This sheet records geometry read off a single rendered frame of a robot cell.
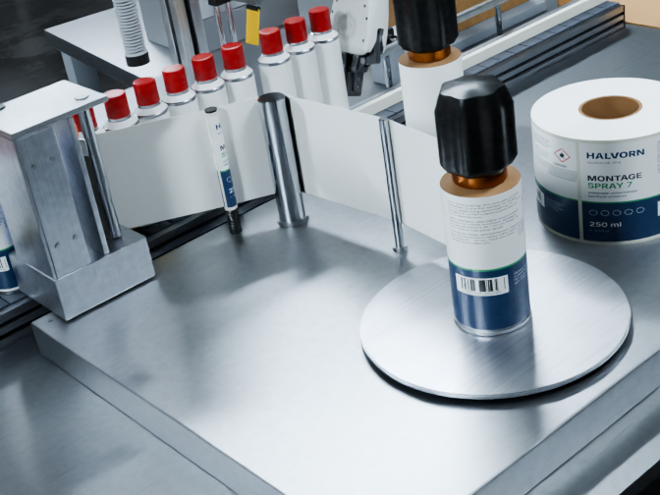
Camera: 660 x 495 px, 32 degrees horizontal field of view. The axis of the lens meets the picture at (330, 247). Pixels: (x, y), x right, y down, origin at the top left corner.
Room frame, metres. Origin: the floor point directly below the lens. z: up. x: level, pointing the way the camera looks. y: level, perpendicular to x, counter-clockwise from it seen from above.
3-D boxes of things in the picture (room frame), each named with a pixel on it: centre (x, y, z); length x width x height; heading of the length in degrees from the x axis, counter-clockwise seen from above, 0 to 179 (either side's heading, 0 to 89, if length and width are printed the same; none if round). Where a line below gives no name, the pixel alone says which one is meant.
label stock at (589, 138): (1.36, -0.38, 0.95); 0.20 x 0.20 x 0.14
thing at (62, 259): (1.39, 0.33, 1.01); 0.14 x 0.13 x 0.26; 127
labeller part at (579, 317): (1.13, -0.17, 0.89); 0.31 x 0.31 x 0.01
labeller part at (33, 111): (1.38, 0.33, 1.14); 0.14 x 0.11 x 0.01; 127
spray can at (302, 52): (1.75, 0.00, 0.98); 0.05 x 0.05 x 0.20
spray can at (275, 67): (1.72, 0.04, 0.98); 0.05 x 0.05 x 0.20
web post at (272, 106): (1.48, 0.05, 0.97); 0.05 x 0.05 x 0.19
